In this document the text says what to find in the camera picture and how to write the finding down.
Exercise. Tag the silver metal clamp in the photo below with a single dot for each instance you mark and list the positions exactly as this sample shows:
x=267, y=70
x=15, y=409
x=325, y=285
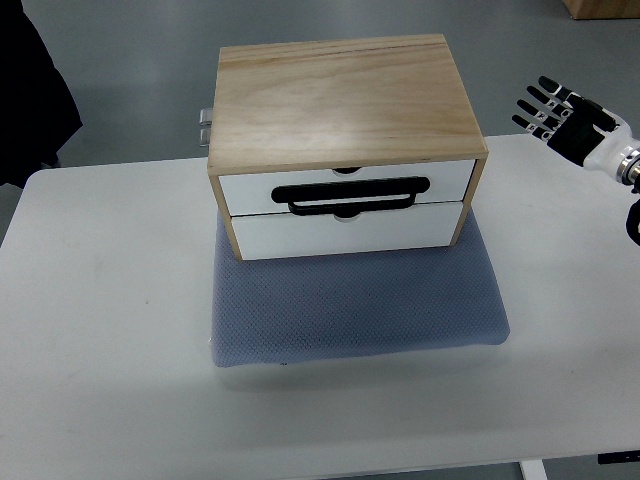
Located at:
x=205, y=122

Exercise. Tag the lower white drawer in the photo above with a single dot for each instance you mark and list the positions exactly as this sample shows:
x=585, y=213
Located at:
x=287, y=235

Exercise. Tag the wooden drawer cabinet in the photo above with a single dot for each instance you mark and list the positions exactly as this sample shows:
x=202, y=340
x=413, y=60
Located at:
x=341, y=105

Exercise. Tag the blue grey mesh mat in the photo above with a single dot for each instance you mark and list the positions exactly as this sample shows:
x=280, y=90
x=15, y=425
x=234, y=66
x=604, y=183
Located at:
x=286, y=311

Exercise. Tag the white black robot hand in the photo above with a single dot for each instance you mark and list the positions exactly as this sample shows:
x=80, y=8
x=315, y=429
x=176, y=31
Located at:
x=579, y=130

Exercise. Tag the white drawer black handle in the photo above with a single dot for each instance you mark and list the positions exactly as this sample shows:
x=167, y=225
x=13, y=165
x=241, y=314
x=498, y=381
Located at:
x=271, y=193

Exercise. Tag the black table control panel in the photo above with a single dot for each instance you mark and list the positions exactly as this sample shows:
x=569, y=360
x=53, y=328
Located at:
x=618, y=457

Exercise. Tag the white table leg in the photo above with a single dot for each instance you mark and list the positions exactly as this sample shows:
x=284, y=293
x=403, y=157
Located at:
x=533, y=470

